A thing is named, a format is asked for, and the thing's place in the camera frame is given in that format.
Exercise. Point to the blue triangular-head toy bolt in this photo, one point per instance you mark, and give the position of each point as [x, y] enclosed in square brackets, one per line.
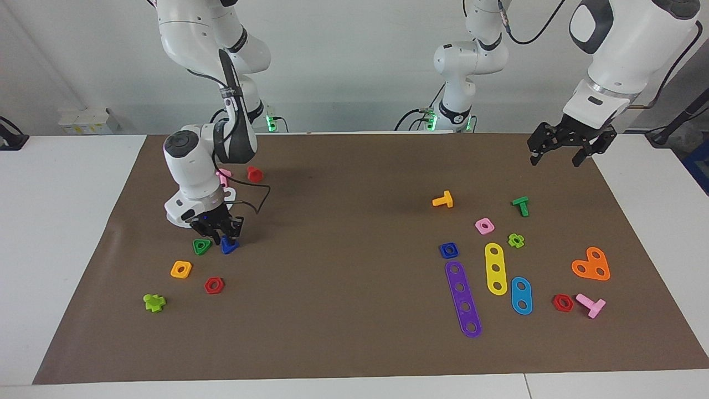
[229, 247]

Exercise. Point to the blue square toy nut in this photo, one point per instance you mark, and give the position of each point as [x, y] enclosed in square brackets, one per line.
[443, 255]

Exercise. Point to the orange square toy nut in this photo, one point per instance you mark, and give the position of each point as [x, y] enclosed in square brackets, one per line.
[188, 271]

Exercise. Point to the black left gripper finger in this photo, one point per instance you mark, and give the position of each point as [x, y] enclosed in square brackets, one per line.
[536, 155]
[580, 154]

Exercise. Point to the red plastic toy bolt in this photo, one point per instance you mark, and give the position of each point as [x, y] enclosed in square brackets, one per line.
[255, 174]

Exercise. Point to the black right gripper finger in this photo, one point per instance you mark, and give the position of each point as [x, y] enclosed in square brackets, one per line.
[215, 238]
[237, 233]

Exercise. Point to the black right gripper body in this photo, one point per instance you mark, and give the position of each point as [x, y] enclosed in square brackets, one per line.
[216, 219]

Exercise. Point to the red hexagonal toy nut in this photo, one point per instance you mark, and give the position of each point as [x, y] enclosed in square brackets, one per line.
[221, 287]
[570, 305]

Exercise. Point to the orange three-hole angled plate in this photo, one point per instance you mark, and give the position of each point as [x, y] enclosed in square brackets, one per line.
[590, 265]

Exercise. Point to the brown table mat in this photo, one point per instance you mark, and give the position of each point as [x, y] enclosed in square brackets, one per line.
[332, 321]

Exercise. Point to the white curved perforated plate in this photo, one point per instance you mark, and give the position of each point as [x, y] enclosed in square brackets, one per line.
[234, 194]

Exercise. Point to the blue crate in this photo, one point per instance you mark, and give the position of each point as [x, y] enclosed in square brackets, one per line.
[699, 166]

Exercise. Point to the green triangular toy nut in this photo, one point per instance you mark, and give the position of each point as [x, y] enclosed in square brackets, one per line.
[198, 250]

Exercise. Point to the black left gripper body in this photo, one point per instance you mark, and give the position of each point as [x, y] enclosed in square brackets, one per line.
[570, 136]

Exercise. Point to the black stand pole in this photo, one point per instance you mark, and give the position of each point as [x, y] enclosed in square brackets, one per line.
[684, 116]

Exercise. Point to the orange plastic toy bolt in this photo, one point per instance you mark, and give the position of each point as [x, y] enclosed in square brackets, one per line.
[446, 200]

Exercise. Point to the lime cross-shaped toy nut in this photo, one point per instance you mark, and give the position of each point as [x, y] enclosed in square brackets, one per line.
[521, 241]

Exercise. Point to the lime cross-head toy bolt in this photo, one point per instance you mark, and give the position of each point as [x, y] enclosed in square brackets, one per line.
[154, 303]

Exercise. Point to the purple four-hole strip plate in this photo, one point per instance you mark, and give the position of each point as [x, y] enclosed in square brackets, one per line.
[457, 279]

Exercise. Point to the pink square toy nut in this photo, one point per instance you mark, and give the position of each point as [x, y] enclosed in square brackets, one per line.
[491, 228]

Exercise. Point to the yellow three-hole strip plate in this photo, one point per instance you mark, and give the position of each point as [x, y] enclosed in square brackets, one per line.
[496, 261]

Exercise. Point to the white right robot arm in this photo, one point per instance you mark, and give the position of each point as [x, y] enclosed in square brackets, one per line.
[191, 166]

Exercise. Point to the pink plastic toy bolt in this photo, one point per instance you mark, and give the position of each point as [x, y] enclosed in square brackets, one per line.
[595, 307]
[224, 178]

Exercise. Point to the black clamp bracket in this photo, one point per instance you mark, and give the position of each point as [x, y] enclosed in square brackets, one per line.
[12, 138]

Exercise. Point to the green plastic toy bolt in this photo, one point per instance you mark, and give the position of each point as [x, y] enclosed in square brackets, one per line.
[520, 204]

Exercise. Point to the blue two-hole strip plate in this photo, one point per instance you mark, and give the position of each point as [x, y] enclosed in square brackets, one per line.
[520, 296]

